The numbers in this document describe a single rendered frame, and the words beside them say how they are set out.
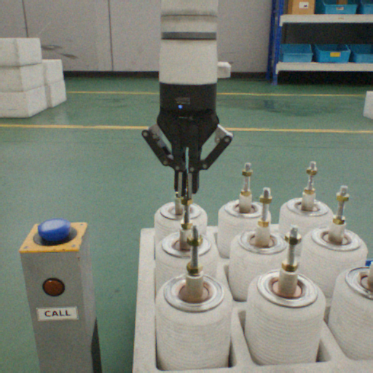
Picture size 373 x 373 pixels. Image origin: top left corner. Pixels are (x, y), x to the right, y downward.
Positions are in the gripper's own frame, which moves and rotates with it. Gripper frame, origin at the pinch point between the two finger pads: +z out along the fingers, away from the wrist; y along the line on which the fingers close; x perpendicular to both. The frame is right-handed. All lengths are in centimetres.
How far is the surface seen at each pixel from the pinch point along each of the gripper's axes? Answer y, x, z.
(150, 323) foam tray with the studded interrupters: -2.4, -9.7, 17.4
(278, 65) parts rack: -1, 442, 9
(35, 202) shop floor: -70, 56, 35
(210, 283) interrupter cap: 5.6, -8.7, 9.9
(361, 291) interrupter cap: 24.0, -5.5, 9.8
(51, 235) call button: -13.0, -14.4, 2.9
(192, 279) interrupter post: 3.9, -11.9, 7.5
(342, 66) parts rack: 73, 457, 9
